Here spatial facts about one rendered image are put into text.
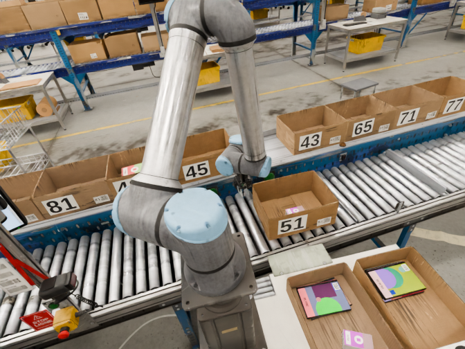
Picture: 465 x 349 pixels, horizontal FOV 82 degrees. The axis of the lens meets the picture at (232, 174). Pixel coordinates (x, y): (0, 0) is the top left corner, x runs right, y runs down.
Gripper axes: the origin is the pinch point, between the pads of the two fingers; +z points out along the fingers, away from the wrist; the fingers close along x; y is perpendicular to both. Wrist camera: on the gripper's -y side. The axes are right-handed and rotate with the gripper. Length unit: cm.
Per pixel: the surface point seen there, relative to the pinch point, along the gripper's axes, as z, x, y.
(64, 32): -36, -156, -479
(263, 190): 8.8, 15.6, -7.3
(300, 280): 14, 9, 50
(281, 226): 10.0, 12.9, 21.6
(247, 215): 19.4, 1.9, -1.1
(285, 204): 18.8, 26.4, -0.1
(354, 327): 19, 20, 73
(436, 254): 94, 145, 28
